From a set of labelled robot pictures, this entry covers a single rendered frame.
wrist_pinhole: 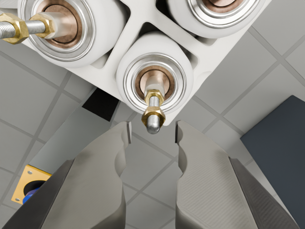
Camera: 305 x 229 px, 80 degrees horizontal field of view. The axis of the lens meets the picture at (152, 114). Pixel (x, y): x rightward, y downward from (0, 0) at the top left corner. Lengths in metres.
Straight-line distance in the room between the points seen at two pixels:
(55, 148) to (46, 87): 0.32
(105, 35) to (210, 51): 0.15
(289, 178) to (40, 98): 0.63
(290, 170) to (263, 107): 0.18
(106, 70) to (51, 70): 0.27
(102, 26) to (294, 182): 0.44
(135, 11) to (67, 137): 0.20
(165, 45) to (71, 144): 0.18
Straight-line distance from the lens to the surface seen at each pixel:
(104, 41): 0.22
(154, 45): 0.22
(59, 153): 0.27
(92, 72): 0.31
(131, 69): 0.22
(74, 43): 0.23
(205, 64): 0.30
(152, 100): 0.17
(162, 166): 0.64
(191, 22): 0.21
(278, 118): 0.58
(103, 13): 0.22
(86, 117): 0.34
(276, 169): 0.51
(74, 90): 0.54
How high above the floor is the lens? 0.46
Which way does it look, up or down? 62 degrees down
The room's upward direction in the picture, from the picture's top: 177 degrees counter-clockwise
